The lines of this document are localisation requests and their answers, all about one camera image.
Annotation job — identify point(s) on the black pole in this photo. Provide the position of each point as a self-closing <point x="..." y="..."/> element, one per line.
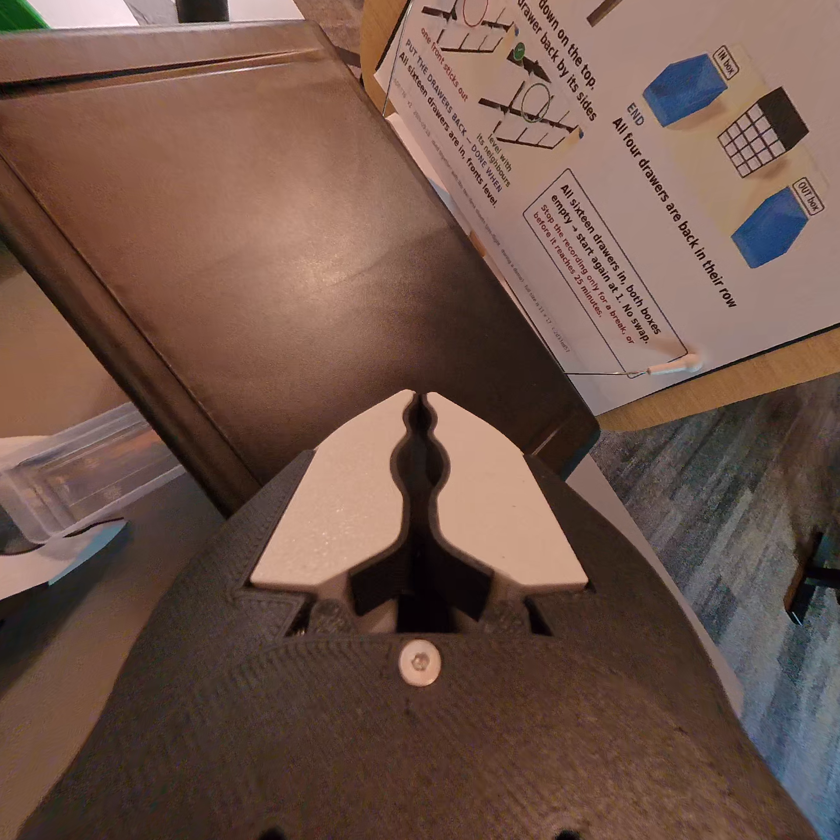
<point x="203" y="8"/>

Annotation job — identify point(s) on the black furniture leg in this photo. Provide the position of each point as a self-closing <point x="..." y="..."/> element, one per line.
<point x="814" y="577"/>

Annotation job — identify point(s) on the black drawer cabinet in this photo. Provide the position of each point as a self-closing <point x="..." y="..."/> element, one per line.
<point x="262" y="229"/>

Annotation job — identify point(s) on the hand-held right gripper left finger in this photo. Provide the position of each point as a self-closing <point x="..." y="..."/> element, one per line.
<point x="341" y="499"/>

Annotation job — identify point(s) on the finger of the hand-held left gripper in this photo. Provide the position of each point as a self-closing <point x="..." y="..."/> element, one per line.
<point x="39" y="568"/>

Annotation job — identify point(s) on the green box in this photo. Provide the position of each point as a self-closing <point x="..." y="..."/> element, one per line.
<point x="19" y="13"/>

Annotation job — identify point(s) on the clear plastic drawer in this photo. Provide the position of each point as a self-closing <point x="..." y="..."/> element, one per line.
<point x="85" y="459"/>

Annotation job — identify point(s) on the white instruction poster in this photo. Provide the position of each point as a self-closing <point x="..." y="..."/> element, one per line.
<point x="656" y="275"/>

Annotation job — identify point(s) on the wooden poster board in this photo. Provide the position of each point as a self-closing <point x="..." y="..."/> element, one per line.
<point x="754" y="388"/>

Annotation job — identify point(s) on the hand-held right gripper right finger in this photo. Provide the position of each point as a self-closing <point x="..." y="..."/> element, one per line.
<point x="499" y="512"/>

